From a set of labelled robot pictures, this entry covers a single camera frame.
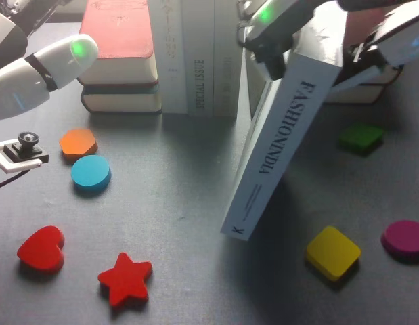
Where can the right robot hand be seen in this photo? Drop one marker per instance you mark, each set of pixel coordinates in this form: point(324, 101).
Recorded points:
point(273, 20)

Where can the white fashionindia book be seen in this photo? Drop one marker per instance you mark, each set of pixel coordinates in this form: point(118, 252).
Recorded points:
point(283, 135)

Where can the plain grey standing book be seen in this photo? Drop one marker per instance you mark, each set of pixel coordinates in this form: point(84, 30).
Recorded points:
point(226, 67)

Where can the white special issue book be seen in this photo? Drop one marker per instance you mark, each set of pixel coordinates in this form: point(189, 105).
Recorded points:
point(199, 74)

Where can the plain white standing book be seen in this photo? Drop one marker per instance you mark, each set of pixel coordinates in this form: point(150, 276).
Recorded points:
point(172, 67)

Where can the green square block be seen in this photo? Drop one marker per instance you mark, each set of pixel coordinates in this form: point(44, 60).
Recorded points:
point(360, 136)

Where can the dark blue hardcover book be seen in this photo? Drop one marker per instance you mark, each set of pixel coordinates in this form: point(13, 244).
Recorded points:
point(121, 101)

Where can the grey table cloth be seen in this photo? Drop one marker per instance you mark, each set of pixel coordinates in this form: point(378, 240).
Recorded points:
point(161, 203)

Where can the orange hexagon block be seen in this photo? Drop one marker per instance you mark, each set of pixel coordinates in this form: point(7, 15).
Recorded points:
point(77, 142)

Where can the blue round block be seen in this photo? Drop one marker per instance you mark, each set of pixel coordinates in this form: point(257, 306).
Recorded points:
point(90, 172)

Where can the yellow square block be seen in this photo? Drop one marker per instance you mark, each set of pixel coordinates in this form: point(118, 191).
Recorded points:
point(332, 252)

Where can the magenta round block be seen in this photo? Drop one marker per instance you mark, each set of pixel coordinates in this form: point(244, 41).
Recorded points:
point(407, 238)

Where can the red star block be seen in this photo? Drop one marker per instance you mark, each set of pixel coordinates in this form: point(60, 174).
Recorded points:
point(126, 281)

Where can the red heart block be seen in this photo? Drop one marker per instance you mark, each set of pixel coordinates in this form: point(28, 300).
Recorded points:
point(41, 250)

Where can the small camera on white bracket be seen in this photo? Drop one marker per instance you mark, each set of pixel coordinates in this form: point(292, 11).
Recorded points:
point(24, 152)

